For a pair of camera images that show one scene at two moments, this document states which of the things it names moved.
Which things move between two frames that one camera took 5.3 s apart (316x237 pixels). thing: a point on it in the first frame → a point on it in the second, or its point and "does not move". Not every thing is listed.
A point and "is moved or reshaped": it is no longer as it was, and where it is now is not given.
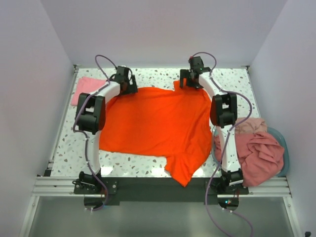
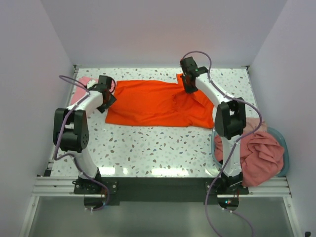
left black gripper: [132, 85] → [106, 102]
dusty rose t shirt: [259, 157] does not move
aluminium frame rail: [63, 187] does not move
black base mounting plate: [117, 189] does not move
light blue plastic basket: [272, 131] does not move
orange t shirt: [175, 124] is moved or reshaped
